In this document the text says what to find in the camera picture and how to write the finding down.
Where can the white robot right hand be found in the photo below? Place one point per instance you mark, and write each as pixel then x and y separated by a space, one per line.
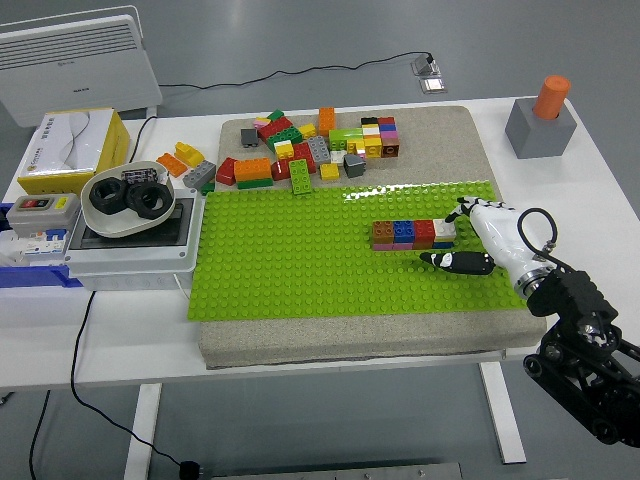
pixel 500 235

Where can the white square toy brick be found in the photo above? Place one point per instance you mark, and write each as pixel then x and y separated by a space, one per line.
pixel 444 229

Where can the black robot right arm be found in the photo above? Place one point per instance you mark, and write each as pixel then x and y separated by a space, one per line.
pixel 575 300

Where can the small blue toy brick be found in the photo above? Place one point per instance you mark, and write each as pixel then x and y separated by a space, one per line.
pixel 442 245

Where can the flat pink toy brick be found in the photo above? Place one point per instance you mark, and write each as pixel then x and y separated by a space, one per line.
pixel 392 246

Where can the brown toy brick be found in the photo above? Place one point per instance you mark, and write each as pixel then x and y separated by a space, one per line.
pixel 390 149
pixel 384 231

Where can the flat blue toy brick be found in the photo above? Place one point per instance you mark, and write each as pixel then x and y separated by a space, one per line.
pixel 388 128

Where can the small red toy brick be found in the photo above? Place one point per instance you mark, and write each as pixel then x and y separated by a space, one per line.
pixel 386 120

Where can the shiny yellow toy brick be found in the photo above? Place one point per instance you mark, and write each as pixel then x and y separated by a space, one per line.
pixel 356 146

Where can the black toy brick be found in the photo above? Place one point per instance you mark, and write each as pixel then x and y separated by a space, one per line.
pixel 369 120

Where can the long lime toy brick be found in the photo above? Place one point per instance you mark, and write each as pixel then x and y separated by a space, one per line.
pixel 345 135

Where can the light grey toy brick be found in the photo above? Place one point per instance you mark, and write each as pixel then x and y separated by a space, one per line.
pixel 318 149

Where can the green toy baseplate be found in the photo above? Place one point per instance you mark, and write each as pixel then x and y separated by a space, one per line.
pixel 300 260

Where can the tall orange toy brick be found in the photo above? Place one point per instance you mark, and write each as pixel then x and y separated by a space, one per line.
pixel 327 120

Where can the yellow white toy brick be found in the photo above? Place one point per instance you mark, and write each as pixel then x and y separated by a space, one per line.
pixel 284 149

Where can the dark green toy brick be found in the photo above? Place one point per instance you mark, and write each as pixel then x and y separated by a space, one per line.
pixel 287 136

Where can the large red toy brick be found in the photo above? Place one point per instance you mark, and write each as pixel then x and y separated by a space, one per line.
pixel 275 127

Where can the flat green toy brick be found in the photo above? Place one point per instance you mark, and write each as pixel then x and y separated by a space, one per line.
pixel 255 183

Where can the small green toy brick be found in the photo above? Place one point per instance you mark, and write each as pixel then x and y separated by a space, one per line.
pixel 275 115
pixel 208 188

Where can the wide orange toy brick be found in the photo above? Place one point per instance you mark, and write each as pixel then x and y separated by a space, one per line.
pixel 252 169

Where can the pink yellow toy brick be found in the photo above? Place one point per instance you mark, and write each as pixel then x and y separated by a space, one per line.
pixel 262 122

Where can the dark grey toy brick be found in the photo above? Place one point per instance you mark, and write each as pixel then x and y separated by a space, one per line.
pixel 249 136

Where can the red sloped toy brick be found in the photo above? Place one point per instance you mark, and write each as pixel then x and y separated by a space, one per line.
pixel 226 171

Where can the long grey toy brick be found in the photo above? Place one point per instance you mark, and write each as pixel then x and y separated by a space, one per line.
pixel 199 175

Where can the yellow stepped toy brick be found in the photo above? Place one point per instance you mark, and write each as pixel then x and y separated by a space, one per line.
pixel 189 154

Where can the grey block holder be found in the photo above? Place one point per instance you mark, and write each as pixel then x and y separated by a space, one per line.
pixel 540 140

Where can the orange cylinder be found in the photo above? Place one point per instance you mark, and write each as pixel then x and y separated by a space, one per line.
pixel 551 95

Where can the dark grey sloped brick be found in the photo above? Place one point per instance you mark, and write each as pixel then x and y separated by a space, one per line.
pixel 354 166

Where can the metal floor socket plate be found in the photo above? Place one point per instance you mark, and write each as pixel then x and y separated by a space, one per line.
pixel 433 85

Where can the white table leg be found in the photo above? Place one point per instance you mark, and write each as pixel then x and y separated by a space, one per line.
pixel 502 415
pixel 142 430

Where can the grey-brown foam mat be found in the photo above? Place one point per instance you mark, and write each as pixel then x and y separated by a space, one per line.
pixel 350 340

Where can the floor socket with plug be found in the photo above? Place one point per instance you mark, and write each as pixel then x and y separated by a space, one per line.
pixel 425 65

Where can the lime green brick plate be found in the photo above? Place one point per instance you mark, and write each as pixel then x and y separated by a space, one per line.
pixel 300 175

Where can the grey metal plate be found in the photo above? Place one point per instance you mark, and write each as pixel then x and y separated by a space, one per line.
pixel 340 472

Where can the orange brick plate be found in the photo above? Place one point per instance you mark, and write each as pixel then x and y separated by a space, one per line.
pixel 171 163

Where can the large black hex nut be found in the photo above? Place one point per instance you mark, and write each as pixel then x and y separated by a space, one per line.
pixel 100 205
pixel 137 202

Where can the dark purple circuit piece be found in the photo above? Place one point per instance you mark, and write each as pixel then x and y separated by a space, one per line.
pixel 139 175

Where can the white bowl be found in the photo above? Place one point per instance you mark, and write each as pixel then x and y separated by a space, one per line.
pixel 105 225

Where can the yellow white tissue box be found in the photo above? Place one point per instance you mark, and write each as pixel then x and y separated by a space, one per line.
pixel 70 145

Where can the white panel heater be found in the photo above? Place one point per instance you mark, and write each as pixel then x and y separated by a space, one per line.
pixel 75 75

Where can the white blue circuit breaker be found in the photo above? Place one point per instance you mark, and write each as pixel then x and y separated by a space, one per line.
pixel 45 245

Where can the blue plastic tray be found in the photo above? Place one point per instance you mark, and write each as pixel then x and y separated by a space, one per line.
pixel 30 277

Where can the grey electrical enclosure box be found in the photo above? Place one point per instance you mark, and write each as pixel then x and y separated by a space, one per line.
pixel 130 260

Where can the grey push-button switch box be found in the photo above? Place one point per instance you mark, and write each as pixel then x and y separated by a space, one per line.
pixel 40 215

